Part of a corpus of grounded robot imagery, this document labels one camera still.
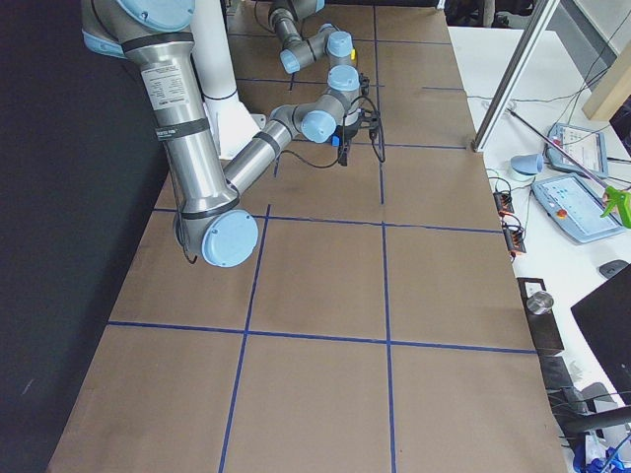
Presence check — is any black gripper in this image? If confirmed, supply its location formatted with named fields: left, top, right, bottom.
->
left=336, top=73, right=383, bottom=165

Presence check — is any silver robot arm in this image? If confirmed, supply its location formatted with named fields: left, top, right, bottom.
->
left=82, top=1, right=385, bottom=268
left=268, top=0, right=356, bottom=74

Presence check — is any orange black connector block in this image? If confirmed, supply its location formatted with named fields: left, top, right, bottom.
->
left=493, top=191, right=514, bottom=217

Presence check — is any near teach pendant tablet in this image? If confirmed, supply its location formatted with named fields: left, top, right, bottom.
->
left=532, top=173, right=625, bottom=243

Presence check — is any teach pendant tablet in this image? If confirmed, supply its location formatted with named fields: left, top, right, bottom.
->
left=532, top=173, right=625, bottom=243
left=547, top=123, right=609, bottom=178

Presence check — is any small metal cup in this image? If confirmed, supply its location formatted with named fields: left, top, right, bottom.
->
left=526, top=291, right=554, bottom=315

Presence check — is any far teach pendant tablet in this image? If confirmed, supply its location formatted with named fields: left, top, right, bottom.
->
left=547, top=123, right=609, bottom=178

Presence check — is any black box under cup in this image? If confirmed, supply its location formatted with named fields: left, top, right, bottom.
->
left=517, top=277, right=565, bottom=356

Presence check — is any black computer mouse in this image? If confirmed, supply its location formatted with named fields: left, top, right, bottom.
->
left=597, top=259, right=629, bottom=279

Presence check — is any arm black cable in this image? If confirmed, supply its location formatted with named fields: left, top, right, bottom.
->
left=253, top=0, right=361, bottom=75
left=278, top=73, right=388, bottom=169

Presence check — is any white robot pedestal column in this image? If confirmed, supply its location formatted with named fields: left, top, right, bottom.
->
left=190, top=0, right=266, bottom=160

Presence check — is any aluminium frame post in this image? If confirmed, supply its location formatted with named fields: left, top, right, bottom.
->
left=471, top=0, right=560, bottom=152

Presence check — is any green handled reacher grabber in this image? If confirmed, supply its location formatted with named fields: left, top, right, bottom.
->
left=506, top=108, right=631, bottom=229

